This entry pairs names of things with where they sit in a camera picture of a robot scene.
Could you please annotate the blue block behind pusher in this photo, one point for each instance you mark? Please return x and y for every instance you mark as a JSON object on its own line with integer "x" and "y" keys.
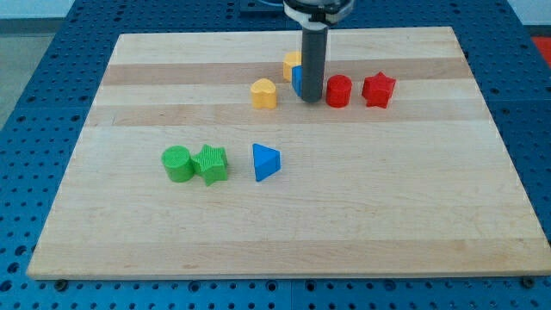
{"x": 296, "y": 78}

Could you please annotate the yellow heart block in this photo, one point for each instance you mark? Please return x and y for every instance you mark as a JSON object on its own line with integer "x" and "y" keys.
{"x": 263, "y": 94}

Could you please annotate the green star block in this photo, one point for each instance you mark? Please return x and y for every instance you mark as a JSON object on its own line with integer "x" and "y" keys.
{"x": 210, "y": 163}

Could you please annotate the wooden board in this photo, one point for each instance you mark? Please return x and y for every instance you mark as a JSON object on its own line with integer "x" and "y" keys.
{"x": 422, "y": 188}

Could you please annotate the blue triangle block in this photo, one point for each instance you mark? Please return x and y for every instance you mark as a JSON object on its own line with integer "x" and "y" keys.
{"x": 267, "y": 161}

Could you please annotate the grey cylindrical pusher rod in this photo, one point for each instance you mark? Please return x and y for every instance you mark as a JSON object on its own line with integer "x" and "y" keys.
{"x": 313, "y": 51}

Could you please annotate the yellow block behind pusher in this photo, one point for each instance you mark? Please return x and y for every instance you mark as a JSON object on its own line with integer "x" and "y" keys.
{"x": 290, "y": 60}

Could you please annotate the red cylinder block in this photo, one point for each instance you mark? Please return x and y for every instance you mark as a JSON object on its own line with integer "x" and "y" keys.
{"x": 338, "y": 91}

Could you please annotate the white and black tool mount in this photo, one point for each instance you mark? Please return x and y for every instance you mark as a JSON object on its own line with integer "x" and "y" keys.
{"x": 318, "y": 14}

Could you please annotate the green cylinder block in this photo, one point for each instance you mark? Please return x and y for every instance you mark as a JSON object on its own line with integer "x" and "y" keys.
{"x": 177, "y": 164}

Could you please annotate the red star block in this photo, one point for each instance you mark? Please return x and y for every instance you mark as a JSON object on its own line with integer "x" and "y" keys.
{"x": 377, "y": 90}

